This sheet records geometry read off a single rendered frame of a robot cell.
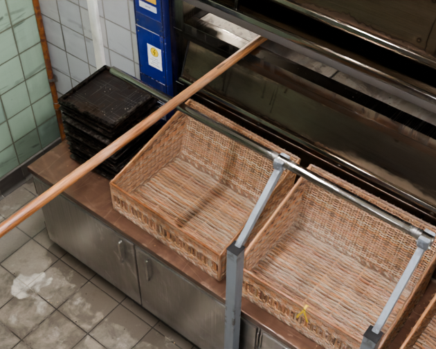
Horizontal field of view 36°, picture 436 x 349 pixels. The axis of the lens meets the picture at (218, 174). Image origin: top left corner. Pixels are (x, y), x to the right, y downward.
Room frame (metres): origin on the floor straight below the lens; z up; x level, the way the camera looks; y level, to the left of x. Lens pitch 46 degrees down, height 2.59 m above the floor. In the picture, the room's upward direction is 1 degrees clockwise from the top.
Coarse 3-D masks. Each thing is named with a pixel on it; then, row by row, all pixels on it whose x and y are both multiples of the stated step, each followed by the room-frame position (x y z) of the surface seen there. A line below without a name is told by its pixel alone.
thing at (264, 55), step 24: (192, 24) 2.17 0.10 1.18; (240, 48) 2.01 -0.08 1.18; (264, 48) 2.02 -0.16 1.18; (288, 72) 1.89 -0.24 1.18; (312, 72) 1.88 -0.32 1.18; (336, 96) 1.76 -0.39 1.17; (360, 96) 1.75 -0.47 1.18; (384, 120) 1.65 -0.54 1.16; (408, 120) 1.63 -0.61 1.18; (432, 144) 1.55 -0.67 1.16
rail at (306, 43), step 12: (204, 0) 1.93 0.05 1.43; (216, 0) 1.92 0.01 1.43; (228, 12) 1.87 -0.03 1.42; (240, 12) 1.84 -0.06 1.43; (264, 24) 1.78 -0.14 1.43; (288, 36) 1.73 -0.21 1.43; (312, 48) 1.67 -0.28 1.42; (324, 48) 1.66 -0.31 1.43; (336, 60) 1.62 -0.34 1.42; (348, 60) 1.60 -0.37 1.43; (372, 72) 1.55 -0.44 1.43; (396, 84) 1.50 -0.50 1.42; (408, 84) 1.49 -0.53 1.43; (420, 96) 1.46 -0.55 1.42; (432, 96) 1.44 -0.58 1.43
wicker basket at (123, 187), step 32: (192, 128) 2.08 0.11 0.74; (160, 160) 1.98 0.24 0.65; (192, 160) 2.03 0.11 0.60; (224, 160) 1.95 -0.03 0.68; (256, 160) 1.88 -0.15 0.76; (128, 192) 1.83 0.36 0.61; (160, 192) 1.86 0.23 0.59; (192, 192) 1.86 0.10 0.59; (224, 192) 1.86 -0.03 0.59; (288, 192) 1.74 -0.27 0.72; (160, 224) 1.61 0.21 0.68; (192, 224) 1.69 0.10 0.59; (224, 224) 1.69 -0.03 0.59; (256, 224) 1.59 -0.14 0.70; (192, 256) 1.51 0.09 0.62; (224, 256) 1.45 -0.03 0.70
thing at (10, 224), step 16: (224, 64) 1.88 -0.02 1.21; (208, 80) 1.80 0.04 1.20; (176, 96) 1.71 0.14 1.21; (160, 112) 1.63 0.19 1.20; (144, 128) 1.56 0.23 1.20; (112, 144) 1.48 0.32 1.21; (96, 160) 1.41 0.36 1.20; (80, 176) 1.36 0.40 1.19; (48, 192) 1.28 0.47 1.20; (32, 208) 1.22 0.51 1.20; (0, 224) 1.16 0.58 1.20; (16, 224) 1.18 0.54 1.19
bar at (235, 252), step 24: (120, 72) 1.87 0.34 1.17; (168, 96) 1.75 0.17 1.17; (216, 120) 1.63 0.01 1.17; (288, 168) 1.43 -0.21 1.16; (264, 192) 1.40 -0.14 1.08; (336, 192) 1.33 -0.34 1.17; (384, 216) 1.24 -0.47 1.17; (240, 240) 1.31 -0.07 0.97; (432, 240) 1.15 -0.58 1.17; (240, 264) 1.28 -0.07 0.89; (408, 264) 1.13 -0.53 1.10; (240, 288) 1.28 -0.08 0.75; (240, 312) 1.29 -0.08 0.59; (384, 312) 1.04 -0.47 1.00
